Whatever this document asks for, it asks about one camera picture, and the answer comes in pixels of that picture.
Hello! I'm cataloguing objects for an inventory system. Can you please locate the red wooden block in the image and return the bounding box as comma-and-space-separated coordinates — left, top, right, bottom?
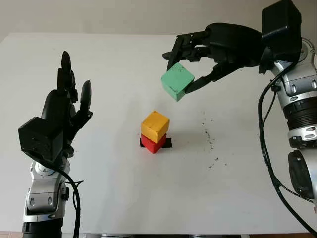
140, 133, 167, 155

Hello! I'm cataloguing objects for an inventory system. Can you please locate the black tape mark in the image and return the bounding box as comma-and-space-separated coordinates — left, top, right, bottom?
139, 137, 173, 149

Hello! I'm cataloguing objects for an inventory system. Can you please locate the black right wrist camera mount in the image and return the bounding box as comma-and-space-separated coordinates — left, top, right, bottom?
258, 0, 303, 75

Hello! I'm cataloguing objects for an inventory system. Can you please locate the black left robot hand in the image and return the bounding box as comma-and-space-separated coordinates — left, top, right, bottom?
41, 51, 94, 159

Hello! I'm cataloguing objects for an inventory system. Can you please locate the yellow wooden block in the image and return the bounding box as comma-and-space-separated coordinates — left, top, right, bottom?
140, 111, 170, 143

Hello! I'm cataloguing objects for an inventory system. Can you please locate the green wooden block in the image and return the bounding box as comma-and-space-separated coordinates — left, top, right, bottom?
160, 62, 196, 102

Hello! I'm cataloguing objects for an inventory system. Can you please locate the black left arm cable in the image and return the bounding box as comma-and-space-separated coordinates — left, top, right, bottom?
44, 161, 84, 238

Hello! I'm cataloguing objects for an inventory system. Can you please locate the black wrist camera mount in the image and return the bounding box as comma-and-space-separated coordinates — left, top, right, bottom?
18, 116, 64, 164
258, 0, 303, 75

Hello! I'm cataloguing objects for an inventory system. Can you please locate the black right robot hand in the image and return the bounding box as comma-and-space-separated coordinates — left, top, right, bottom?
162, 22, 263, 95

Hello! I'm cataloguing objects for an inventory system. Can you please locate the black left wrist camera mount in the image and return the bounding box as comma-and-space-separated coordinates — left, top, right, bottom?
18, 116, 64, 164

